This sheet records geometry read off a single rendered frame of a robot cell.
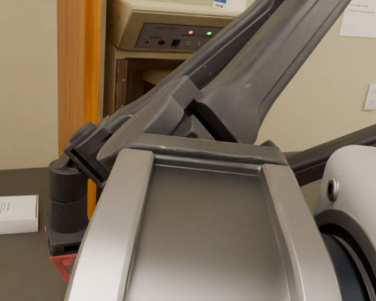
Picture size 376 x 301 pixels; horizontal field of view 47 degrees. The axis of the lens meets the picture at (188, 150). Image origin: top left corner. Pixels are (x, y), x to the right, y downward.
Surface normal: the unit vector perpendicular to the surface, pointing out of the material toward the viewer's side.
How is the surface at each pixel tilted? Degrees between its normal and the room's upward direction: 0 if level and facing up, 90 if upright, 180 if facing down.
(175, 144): 0
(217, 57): 85
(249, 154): 0
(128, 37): 135
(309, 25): 60
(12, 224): 90
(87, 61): 90
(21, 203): 0
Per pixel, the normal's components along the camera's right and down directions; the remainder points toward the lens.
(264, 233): 0.11, -0.92
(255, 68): 0.52, -0.12
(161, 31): 0.18, 0.93
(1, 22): 0.36, 0.40
